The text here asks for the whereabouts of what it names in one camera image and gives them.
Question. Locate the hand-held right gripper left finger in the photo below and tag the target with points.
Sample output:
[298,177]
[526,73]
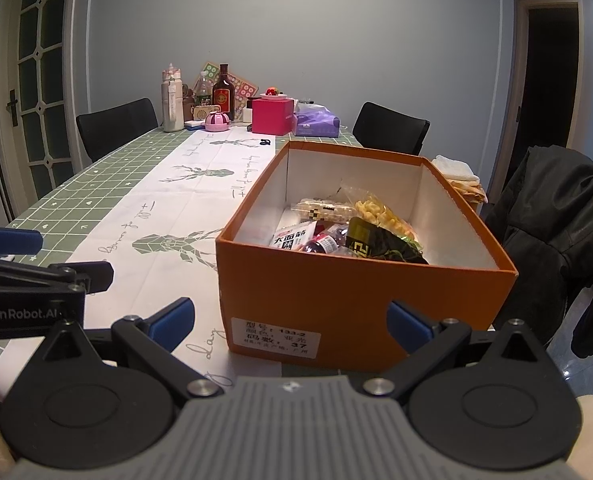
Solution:
[171,322]

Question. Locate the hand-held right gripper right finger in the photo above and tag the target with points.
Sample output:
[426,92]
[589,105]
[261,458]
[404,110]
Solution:
[409,327]

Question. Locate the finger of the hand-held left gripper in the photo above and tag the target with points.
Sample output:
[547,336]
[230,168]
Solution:
[91,275]
[16,242]

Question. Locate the orange cardboard box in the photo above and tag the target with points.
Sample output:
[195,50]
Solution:
[326,300]

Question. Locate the yellow corn puffs bag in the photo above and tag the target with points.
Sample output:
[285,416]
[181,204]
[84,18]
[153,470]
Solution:
[376,212]

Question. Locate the dark red candy packet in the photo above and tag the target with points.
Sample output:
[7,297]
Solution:
[321,246]

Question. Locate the white spicy strip packet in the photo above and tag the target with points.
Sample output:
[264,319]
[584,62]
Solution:
[289,240]

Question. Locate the white candy balls packet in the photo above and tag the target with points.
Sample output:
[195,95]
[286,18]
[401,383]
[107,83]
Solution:
[321,210]

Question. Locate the black chair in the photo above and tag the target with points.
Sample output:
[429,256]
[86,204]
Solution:
[116,130]
[391,127]

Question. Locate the glass panel door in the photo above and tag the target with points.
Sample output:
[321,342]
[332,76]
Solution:
[41,85]

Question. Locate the stack of folded cloths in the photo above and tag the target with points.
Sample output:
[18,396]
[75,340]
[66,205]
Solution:
[456,172]

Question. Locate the black jacket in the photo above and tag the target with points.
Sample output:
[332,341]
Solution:
[551,225]

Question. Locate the small flat white box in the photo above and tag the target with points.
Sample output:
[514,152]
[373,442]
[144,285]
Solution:
[194,124]

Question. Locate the white thermos bottle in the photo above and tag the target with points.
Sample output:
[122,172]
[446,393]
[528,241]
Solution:
[172,105]

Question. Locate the beige small radio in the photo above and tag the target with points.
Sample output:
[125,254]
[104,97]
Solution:
[201,111]

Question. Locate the pink round container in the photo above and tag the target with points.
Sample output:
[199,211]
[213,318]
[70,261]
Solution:
[217,121]

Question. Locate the brown ornament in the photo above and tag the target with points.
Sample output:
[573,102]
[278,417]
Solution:
[189,97]

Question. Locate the clear plastic bottle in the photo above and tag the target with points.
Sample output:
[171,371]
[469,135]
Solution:
[203,92]

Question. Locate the dark brown liquor bottle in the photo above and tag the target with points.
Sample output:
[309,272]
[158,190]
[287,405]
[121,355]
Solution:
[223,97]

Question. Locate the purple tissue pack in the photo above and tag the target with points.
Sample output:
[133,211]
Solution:
[316,124]

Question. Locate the small white carton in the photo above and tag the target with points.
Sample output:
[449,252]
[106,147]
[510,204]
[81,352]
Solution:
[248,110]

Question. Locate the pink gift box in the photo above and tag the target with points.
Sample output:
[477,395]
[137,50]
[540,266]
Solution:
[274,116]

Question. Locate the dotted patterned board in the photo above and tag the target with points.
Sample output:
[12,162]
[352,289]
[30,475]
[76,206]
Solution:
[244,89]

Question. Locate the clear plastic container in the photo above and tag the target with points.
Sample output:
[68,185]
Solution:
[311,106]

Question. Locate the small plate of fruit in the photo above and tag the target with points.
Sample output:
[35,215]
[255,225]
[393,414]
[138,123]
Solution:
[272,93]

